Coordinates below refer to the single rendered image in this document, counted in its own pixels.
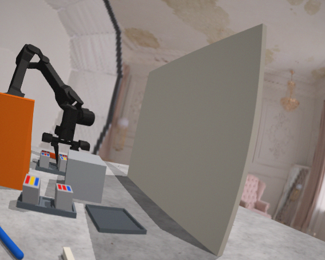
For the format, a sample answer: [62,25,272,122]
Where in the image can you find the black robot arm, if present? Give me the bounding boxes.
[5,44,95,126]

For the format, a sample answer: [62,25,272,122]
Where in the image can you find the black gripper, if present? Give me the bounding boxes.
[42,121,90,164]

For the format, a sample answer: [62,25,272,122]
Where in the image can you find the grey flat panel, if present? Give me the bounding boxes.
[127,23,267,257]

